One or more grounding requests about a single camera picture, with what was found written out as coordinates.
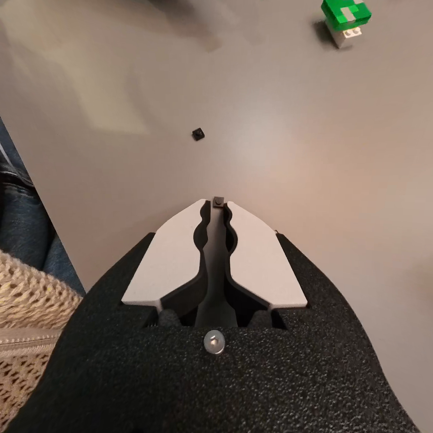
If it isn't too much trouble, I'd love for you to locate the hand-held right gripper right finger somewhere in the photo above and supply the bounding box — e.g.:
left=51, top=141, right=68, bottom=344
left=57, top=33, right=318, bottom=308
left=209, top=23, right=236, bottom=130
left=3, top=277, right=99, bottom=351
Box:
left=223, top=200, right=309, bottom=326

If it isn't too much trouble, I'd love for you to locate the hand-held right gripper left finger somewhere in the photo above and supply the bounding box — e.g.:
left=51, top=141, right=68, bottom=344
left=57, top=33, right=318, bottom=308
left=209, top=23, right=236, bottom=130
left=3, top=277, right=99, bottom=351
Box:
left=120, top=199, right=211, bottom=326

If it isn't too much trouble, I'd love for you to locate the green tiled lego assembly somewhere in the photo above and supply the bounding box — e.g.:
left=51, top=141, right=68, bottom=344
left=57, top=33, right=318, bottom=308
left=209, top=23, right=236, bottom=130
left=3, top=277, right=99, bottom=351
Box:
left=321, top=0, right=373, bottom=49

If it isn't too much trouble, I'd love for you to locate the cream knit sweater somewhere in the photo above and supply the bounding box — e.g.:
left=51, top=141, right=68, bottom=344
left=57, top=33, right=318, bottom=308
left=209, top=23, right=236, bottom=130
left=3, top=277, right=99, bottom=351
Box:
left=0, top=250, right=84, bottom=420

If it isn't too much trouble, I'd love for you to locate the person's jeans leg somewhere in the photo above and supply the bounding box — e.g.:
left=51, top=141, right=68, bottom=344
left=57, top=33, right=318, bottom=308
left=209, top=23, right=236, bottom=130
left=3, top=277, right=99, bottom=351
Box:
left=0, top=117, right=86, bottom=295

